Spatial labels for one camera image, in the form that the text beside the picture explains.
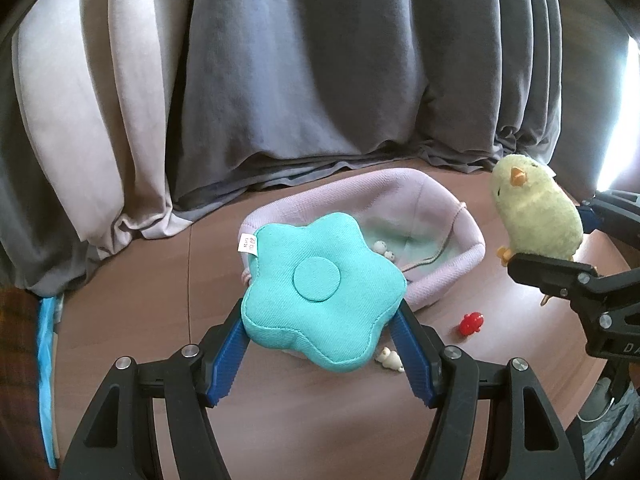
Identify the grey curtain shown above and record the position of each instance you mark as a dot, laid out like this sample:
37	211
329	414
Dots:
325	85
75	260

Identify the pink fabric basket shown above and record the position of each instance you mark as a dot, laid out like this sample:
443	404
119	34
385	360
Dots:
440	210

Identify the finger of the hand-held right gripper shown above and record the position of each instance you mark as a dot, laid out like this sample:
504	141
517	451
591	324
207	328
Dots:
615	215
545	270

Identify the brown plaid cloth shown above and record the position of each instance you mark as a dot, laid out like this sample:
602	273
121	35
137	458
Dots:
17	360

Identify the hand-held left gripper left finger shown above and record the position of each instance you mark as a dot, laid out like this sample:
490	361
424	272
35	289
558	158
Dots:
227	360

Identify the small red toy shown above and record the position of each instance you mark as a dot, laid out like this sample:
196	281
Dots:
471	324

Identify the teal flower cushion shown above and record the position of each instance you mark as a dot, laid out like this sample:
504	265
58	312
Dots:
320	280

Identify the blue packet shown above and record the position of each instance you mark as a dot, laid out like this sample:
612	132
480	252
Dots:
45	360

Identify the beige curtain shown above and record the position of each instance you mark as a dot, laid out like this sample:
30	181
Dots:
100	110

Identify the small beige bear figurine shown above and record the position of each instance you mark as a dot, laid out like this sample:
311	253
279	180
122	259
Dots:
390	359

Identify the yellow chick plush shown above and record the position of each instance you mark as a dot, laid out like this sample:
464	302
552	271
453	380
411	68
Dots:
535	210

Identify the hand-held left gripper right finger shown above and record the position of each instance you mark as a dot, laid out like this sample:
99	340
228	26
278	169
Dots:
415	360

